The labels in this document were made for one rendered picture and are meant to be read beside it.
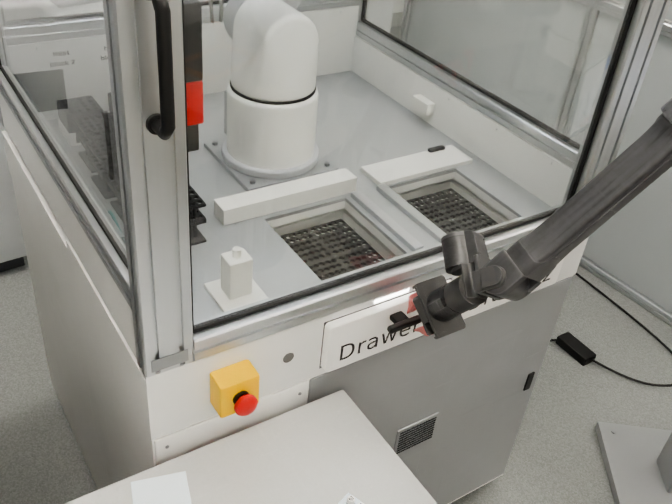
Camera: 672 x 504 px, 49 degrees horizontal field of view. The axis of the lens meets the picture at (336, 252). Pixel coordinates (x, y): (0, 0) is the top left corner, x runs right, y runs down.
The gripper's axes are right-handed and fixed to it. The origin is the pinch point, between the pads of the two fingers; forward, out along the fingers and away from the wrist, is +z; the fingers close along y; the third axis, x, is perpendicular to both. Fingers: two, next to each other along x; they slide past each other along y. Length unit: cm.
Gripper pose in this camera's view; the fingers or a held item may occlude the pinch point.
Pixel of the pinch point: (415, 319)
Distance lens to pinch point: 138.5
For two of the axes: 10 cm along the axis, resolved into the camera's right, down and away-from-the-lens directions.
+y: -3.8, -9.1, 1.9
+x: -8.4, 2.5, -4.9
